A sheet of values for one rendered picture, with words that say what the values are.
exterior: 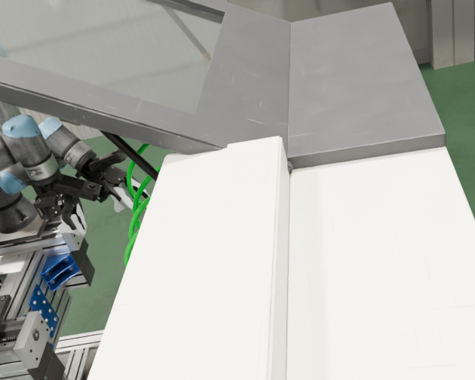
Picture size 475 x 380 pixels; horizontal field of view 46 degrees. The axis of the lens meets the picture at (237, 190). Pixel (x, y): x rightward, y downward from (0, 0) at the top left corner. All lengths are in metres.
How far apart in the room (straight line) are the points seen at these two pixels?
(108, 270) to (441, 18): 2.94
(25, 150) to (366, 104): 0.78
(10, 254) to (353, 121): 1.42
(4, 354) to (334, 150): 1.11
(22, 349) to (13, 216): 0.54
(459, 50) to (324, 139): 3.64
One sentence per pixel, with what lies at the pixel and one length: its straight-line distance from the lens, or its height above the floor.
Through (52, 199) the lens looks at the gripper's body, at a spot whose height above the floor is 1.35.
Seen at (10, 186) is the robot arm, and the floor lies 1.34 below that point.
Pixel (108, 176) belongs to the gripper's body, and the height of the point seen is 1.30.
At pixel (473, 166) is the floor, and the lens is 3.53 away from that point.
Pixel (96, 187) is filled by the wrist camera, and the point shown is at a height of 1.34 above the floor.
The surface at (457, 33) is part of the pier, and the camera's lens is 4.58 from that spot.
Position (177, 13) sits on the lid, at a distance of 1.54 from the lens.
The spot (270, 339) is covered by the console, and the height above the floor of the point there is 1.55.
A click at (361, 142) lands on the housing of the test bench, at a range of 1.02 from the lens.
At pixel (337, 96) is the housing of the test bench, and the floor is 1.50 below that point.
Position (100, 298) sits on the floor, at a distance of 3.25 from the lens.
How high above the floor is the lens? 2.05
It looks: 34 degrees down
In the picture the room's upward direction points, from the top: 17 degrees counter-clockwise
